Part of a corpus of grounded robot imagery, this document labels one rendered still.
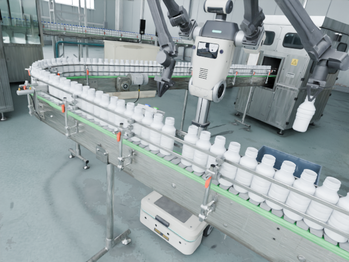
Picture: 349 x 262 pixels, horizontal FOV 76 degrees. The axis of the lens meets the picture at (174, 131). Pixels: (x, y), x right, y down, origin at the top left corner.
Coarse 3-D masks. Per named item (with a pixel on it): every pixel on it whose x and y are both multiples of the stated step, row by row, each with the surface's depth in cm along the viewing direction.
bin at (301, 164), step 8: (264, 152) 134; (272, 152) 131; (280, 152) 128; (280, 160) 129; (288, 160) 127; (296, 160) 124; (304, 160) 122; (296, 168) 125; (304, 168) 123; (312, 168) 120; (320, 168) 114; (296, 176) 126
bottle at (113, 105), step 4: (112, 96) 113; (112, 100) 110; (116, 100) 111; (112, 104) 111; (116, 104) 112; (108, 108) 112; (112, 108) 111; (108, 112) 114; (108, 116) 114; (112, 116) 113; (108, 120) 115; (112, 120) 113; (108, 124) 116; (112, 128) 115
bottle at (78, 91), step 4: (76, 84) 127; (80, 84) 128; (76, 88) 125; (80, 88) 126; (76, 92) 125; (80, 92) 126; (80, 96) 127; (80, 100) 127; (76, 104) 128; (80, 104) 128; (76, 112) 130; (80, 112) 130
